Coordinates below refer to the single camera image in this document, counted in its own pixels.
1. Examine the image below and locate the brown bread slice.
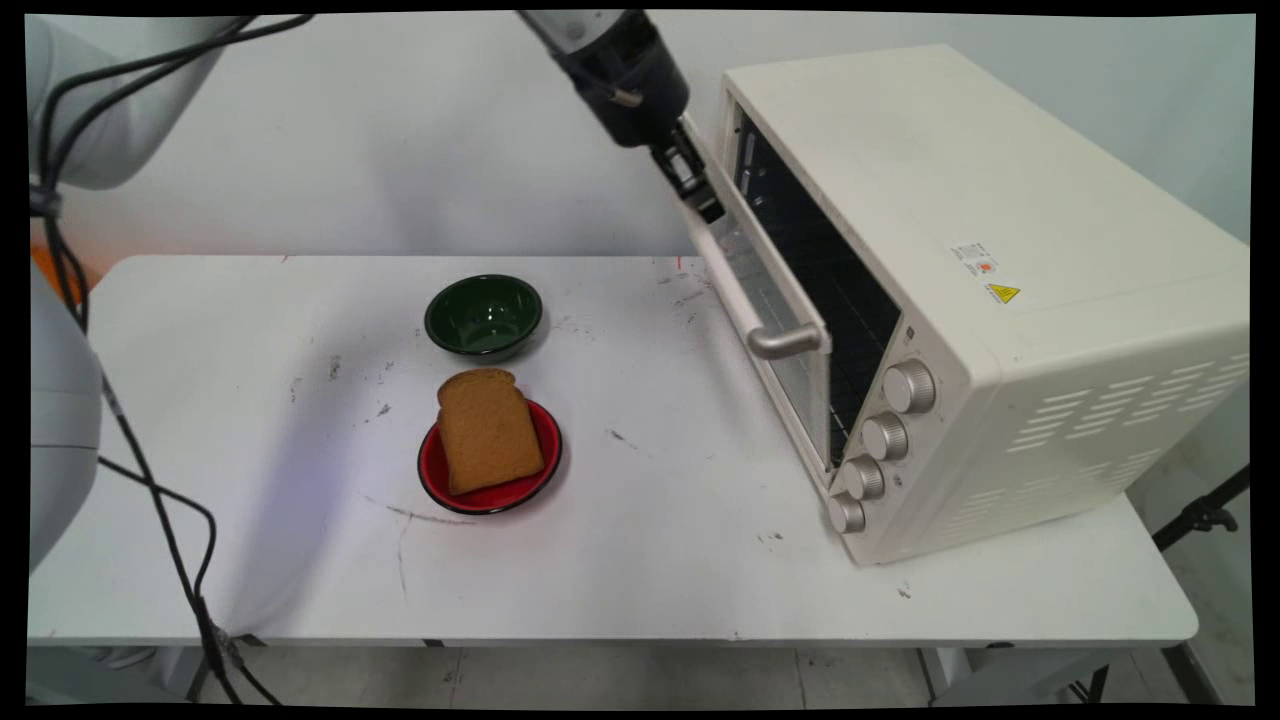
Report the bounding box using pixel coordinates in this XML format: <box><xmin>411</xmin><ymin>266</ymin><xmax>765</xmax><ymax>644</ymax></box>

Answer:
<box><xmin>436</xmin><ymin>367</ymin><xmax>547</xmax><ymax>496</ymax></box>

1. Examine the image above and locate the grey table leg frame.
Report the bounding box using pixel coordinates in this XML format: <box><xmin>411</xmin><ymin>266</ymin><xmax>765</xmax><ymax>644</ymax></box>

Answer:
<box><xmin>918</xmin><ymin>646</ymin><xmax>1223</xmax><ymax>707</ymax></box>

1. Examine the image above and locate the glass oven door with handle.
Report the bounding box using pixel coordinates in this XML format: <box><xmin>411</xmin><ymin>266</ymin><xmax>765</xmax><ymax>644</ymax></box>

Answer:
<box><xmin>680</xmin><ymin>115</ymin><xmax>837</xmax><ymax>493</ymax></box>

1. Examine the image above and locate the white label sticker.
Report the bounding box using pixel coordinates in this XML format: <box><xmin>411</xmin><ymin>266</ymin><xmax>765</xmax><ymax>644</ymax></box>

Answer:
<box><xmin>949</xmin><ymin>241</ymin><xmax>1000</xmax><ymax>279</ymax></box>

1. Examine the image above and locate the cream toaster oven body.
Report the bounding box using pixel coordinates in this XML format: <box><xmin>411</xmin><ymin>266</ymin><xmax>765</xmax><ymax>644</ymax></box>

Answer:
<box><xmin>720</xmin><ymin>44</ymin><xmax>1251</xmax><ymax>568</ymax></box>

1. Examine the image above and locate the orange object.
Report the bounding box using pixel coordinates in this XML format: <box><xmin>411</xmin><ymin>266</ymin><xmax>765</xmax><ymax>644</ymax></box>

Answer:
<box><xmin>32</xmin><ymin>246</ymin><xmax>101</xmax><ymax>293</ymax></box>

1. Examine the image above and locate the black tripod stand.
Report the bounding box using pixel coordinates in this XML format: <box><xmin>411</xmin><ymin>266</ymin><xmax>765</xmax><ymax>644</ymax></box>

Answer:
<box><xmin>1153</xmin><ymin>467</ymin><xmax>1252</xmax><ymax>554</ymax></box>

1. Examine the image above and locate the red plate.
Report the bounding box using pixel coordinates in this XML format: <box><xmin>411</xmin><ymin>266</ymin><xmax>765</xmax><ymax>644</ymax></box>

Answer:
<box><xmin>417</xmin><ymin>398</ymin><xmax>564</xmax><ymax>516</ymax></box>

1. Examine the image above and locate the green bowl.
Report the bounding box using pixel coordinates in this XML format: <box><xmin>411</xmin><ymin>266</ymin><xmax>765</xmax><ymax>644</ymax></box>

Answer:
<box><xmin>424</xmin><ymin>274</ymin><xmax>545</xmax><ymax>361</ymax></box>

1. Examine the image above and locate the black cable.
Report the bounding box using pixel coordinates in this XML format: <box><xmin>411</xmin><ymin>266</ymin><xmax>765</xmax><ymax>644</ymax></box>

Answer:
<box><xmin>28</xmin><ymin>13</ymin><xmax>317</xmax><ymax>707</ymax></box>

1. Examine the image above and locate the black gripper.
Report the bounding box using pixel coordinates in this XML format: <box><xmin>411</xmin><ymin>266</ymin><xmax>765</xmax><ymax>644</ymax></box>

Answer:
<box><xmin>553</xmin><ymin>12</ymin><xmax>724</xmax><ymax>224</ymax></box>

